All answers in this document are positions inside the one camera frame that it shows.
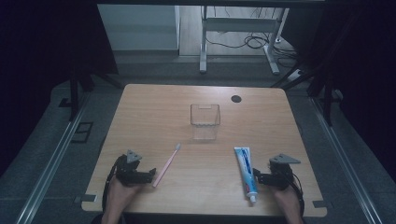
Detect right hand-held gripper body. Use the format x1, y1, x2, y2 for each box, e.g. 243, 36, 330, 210
265, 153, 302, 191

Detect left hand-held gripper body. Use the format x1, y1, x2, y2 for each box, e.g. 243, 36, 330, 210
115, 149, 148, 188

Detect white blue toothpaste tube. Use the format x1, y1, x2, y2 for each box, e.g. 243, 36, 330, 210
233, 147, 260, 204

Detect pink toothbrush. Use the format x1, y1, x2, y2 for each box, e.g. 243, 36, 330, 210
152, 143, 182, 189

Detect clear plastic container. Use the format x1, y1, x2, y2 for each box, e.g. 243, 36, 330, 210
190, 103, 222, 142

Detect person's right hand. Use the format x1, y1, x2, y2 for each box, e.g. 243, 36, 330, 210
274, 186, 304, 216

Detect person's left hand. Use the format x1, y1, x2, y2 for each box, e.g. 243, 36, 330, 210
104, 176, 144, 216

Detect black metal stand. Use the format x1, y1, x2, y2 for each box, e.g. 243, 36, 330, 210
270, 59, 344, 127
59, 66, 124, 122

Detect white power strip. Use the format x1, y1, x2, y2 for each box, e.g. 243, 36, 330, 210
288, 69, 304, 82

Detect white cabinet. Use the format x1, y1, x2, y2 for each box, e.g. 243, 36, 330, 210
97, 4, 181, 51

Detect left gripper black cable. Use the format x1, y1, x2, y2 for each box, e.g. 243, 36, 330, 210
101, 154, 124, 216

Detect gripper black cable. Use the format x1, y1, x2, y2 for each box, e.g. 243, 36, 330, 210
101, 154, 124, 216
289, 172, 306, 218

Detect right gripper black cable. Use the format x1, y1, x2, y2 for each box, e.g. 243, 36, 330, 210
289, 172, 306, 218

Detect aluminium floor rail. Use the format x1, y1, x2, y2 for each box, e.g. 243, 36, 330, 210
311, 96, 384, 224
15, 92, 92, 224

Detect black floor cables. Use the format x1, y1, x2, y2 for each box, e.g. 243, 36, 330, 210
205, 32, 300, 68

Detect white desk frame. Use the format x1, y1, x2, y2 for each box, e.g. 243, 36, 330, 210
199, 6, 290, 76

